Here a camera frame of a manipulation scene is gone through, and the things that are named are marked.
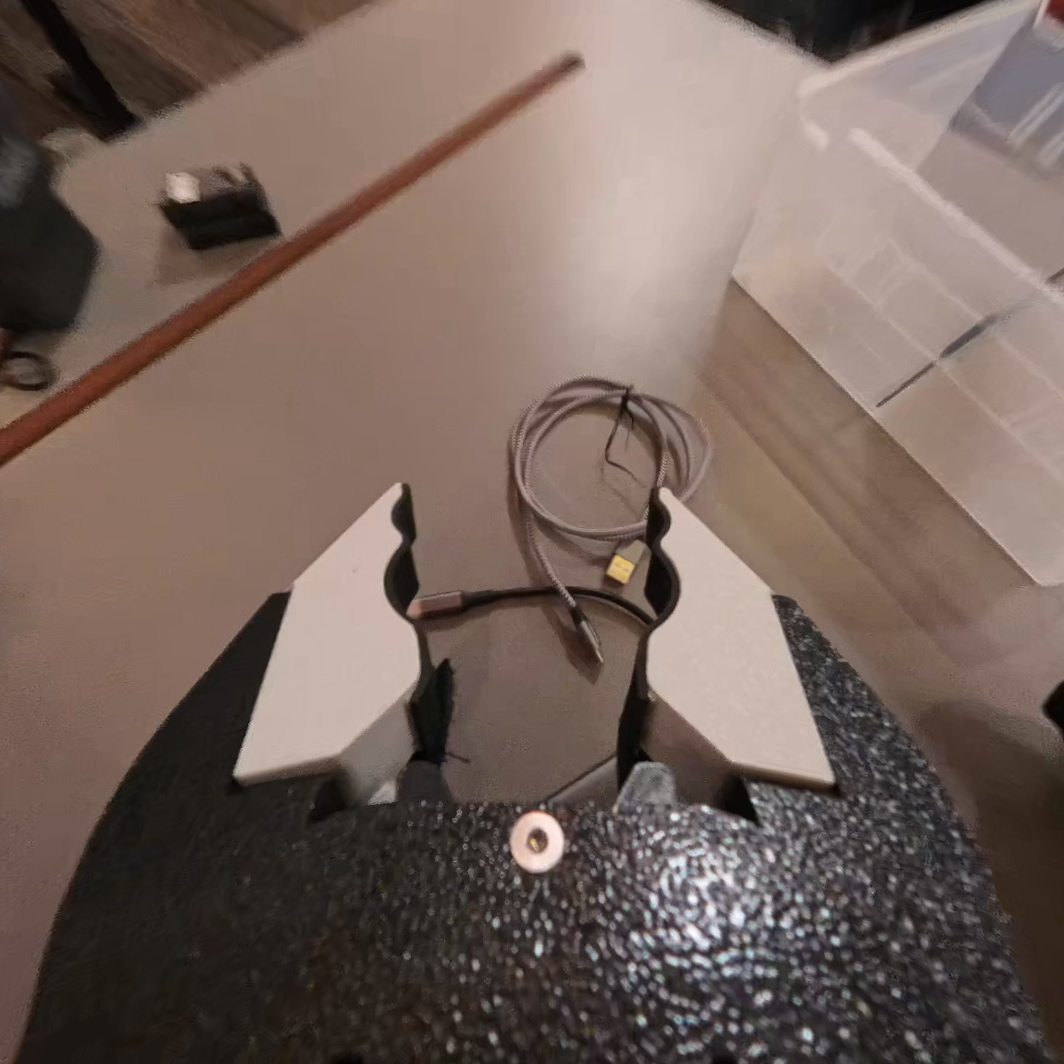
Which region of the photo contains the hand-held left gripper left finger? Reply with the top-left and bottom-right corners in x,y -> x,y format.
233,482 -> 457,806

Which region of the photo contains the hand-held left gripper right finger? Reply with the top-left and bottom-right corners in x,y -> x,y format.
617,487 -> 836,803

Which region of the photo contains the dark grey usb-c adapter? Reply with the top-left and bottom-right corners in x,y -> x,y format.
406,584 -> 658,626

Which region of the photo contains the clear plastic bin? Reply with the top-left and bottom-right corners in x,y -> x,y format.
731,0 -> 1064,587

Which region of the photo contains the small black box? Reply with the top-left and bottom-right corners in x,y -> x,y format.
158,162 -> 282,250

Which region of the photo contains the dark pouch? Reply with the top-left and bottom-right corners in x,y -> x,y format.
0,137 -> 99,334

